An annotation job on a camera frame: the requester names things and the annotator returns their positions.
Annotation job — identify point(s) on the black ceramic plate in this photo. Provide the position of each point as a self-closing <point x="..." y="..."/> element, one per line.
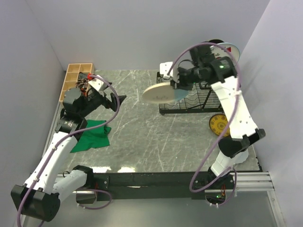
<point x="216" y="41"/>

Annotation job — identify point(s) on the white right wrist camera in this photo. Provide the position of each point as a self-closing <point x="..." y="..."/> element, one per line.
<point x="166" y="73"/>

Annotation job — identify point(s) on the watermelon pattern white plate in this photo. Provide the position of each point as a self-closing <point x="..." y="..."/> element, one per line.
<point x="232" y="49"/>

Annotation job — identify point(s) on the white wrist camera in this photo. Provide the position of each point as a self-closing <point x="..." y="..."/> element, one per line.
<point x="96" y="83"/>
<point x="166" y="73"/>

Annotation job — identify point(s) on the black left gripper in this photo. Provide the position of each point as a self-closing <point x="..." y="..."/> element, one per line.
<point x="109" y="104"/>

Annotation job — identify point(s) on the green cloth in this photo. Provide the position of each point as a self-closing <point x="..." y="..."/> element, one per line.
<point x="95" y="138"/>

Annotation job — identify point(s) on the pale blue scalloped plate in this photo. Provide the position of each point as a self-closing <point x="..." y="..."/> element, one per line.
<point x="241" y="157"/>

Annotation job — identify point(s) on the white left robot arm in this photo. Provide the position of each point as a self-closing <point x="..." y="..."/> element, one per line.
<point x="40" y="195"/>

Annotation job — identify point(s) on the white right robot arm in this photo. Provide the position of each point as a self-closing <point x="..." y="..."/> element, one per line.
<point x="215" y="65"/>

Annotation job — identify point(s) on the wooden compartment box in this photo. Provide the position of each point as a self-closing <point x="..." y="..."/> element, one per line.
<point x="77" y="76"/>

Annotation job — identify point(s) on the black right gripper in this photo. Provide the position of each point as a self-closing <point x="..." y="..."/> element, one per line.
<point x="181" y="85"/>

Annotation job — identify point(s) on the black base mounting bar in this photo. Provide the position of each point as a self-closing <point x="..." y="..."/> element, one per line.
<point x="165" y="185"/>

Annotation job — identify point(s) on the black wire dish rack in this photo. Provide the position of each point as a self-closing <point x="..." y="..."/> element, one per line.
<point x="201" y="99"/>

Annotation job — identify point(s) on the beige and blue plate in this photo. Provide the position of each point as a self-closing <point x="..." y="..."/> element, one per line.
<point x="163" y="93"/>

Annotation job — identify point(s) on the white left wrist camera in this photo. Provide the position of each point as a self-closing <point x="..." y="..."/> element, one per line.
<point x="96" y="83"/>

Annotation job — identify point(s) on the yellow patterned glass plate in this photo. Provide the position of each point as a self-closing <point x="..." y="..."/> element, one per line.
<point x="217" y="123"/>

